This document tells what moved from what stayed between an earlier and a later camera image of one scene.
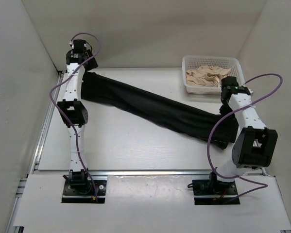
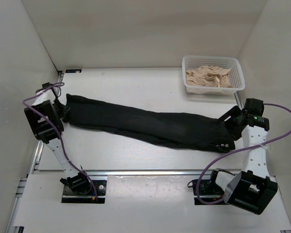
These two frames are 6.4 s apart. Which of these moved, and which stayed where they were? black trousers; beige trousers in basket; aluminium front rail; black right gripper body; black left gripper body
Moved: black trousers; black left gripper body; black right gripper body
Stayed: aluminium front rail; beige trousers in basket
